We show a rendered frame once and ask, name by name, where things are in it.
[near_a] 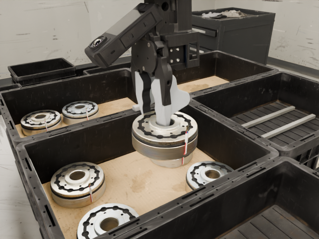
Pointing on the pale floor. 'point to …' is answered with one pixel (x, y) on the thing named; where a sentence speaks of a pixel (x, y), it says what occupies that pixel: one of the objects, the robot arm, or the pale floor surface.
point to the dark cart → (235, 33)
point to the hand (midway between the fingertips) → (152, 121)
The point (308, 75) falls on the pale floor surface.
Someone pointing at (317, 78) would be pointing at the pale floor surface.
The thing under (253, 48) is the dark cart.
